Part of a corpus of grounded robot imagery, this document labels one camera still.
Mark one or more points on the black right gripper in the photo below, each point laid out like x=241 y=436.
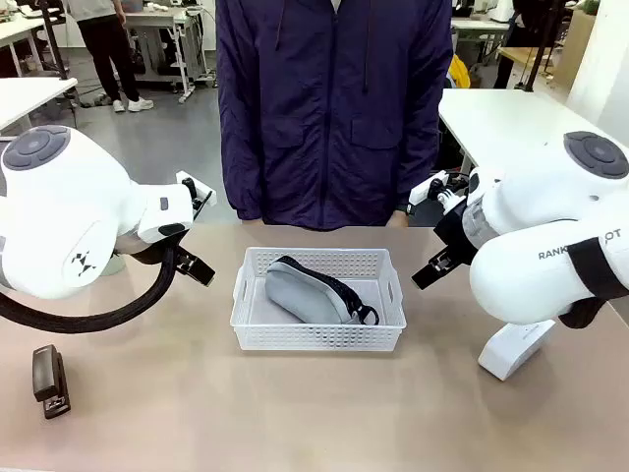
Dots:
x=454 y=231

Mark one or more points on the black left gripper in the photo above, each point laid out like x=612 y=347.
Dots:
x=147 y=251

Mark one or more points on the grey pouch with black zipper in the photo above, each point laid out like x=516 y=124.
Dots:
x=309 y=295

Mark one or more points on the black stapler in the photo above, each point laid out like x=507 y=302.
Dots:
x=46 y=378

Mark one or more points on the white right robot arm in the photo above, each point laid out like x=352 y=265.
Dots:
x=531 y=275

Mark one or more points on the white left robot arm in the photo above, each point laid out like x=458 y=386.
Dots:
x=59 y=206

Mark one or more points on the white perforated plastic basket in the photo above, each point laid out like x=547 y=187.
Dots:
x=319 y=336

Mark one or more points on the person's left hand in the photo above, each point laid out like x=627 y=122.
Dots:
x=399 y=219

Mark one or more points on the person's right hand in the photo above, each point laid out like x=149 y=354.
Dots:
x=253 y=221

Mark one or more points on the black wristwatch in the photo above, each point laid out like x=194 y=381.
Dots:
x=408 y=208

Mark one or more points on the large white side table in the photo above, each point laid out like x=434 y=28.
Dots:
x=506 y=118

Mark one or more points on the person in purple jacket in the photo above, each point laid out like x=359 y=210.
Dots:
x=334 y=123

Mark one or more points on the yellow bag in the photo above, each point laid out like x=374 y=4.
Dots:
x=459 y=74

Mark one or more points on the bystander in black trousers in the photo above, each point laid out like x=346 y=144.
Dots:
x=108 y=49

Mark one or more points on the wooden top desk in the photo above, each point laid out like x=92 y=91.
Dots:
x=521 y=54

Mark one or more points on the bystander in dark clothes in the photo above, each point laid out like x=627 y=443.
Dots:
x=511 y=44

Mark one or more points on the black clamp pole stand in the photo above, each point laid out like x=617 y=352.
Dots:
x=55 y=44
x=538 y=49

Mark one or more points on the white background desk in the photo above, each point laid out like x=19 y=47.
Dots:
x=15 y=29
x=479 y=24

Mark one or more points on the brown cardboard cabinet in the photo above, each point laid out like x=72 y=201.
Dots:
x=577 y=44

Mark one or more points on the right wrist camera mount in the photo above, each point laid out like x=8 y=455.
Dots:
x=417 y=194

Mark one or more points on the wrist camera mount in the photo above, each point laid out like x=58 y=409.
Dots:
x=186 y=176
x=417 y=194

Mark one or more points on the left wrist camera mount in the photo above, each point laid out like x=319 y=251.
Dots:
x=186 y=176

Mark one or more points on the grey metal-frame workbench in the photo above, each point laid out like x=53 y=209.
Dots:
x=157 y=22

